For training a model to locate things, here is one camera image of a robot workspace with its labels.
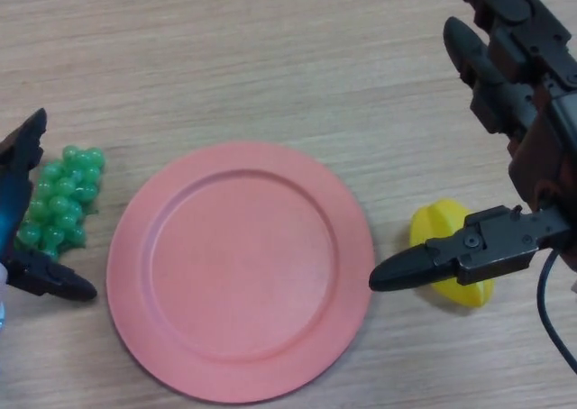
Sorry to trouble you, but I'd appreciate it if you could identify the green grapes bunch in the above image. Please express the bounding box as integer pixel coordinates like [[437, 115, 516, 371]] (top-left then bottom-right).
[[13, 145, 106, 261]]

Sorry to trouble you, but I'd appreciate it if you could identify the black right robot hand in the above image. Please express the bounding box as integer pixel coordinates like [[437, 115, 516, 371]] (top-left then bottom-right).
[[368, 0, 577, 292]]

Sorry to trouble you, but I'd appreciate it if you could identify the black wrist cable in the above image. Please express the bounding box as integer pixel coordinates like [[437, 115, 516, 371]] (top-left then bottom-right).
[[536, 249, 577, 374]]

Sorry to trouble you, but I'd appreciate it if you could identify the pink round plate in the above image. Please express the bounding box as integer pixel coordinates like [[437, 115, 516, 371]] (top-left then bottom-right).
[[106, 141, 375, 404]]

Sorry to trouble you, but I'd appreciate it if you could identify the yellow starfruit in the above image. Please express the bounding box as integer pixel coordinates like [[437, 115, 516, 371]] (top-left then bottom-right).
[[408, 198, 496, 311]]

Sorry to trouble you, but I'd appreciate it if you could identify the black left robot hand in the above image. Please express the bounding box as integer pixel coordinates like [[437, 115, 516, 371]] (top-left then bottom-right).
[[0, 107, 98, 302]]

